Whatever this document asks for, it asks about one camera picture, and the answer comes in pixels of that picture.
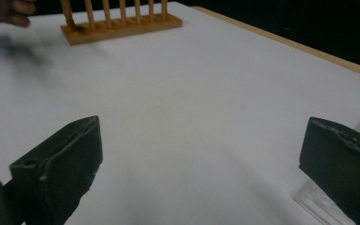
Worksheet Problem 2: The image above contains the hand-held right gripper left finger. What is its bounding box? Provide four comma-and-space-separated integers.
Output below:
8, 115, 104, 225

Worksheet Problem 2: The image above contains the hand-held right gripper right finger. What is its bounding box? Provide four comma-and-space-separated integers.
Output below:
298, 116, 360, 225

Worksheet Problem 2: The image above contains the wooden test tube rack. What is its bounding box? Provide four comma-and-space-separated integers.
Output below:
59, 0, 184, 47

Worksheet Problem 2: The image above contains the white table mat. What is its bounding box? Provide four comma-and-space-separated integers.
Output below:
0, 1, 360, 225

